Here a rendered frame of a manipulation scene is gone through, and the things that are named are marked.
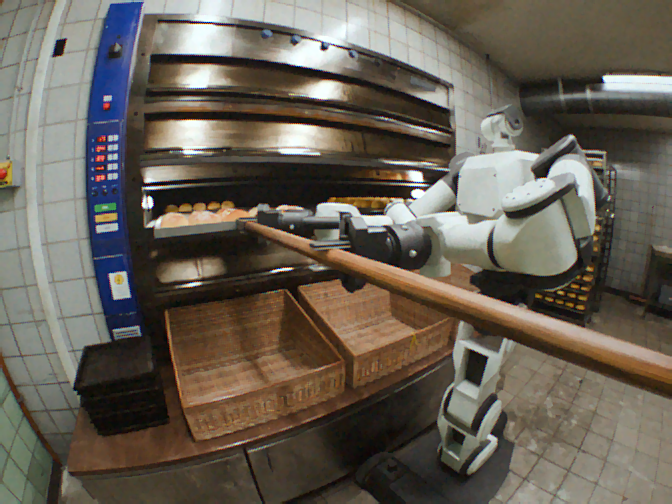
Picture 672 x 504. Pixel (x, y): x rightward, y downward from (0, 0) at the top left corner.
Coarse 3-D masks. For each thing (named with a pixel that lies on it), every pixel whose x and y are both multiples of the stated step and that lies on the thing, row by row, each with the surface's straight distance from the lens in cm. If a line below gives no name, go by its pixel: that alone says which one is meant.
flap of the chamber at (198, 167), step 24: (144, 168) 105; (168, 168) 107; (192, 168) 109; (216, 168) 111; (240, 168) 114; (264, 168) 117; (288, 168) 120; (312, 168) 124; (336, 168) 129; (360, 168) 134; (384, 168) 140; (408, 168) 151
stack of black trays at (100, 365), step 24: (144, 336) 119; (96, 360) 114; (120, 360) 109; (144, 360) 105; (96, 384) 99; (120, 384) 99; (144, 384) 98; (96, 408) 105; (120, 408) 104; (144, 408) 103; (120, 432) 111
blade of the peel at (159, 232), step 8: (200, 224) 90; (208, 224) 90; (216, 224) 91; (224, 224) 91; (232, 224) 92; (160, 232) 89; (168, 232) 89; (176, 232) 89; (184, 232) 90; (192, 232) 90; (200, 232) 90
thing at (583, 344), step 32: (256, 224) 76; (320, 256) 45; (352, 256) 40; (384, 288) 35; (416, 288) 31; (448, 288) 29; (480, 320) 27; (512, 320) 26; (544, 320) 26; (544, 352) 26; (576, 352) 25; (608, 352) 25; (640, 352) 26; (640, 384) 26
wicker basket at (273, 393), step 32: (192, 320) 123; (192, 352) 126; (224, 352) 128; (256, 352) 131; (288, 352) 132; (320, 352) 114; (192, 384) 121; (224, 384) 117; (256, 384) 115; (288, 384) 93; (320, 384) 100; (192, 416) 91; (224, 416) 93; (256, 416) 97
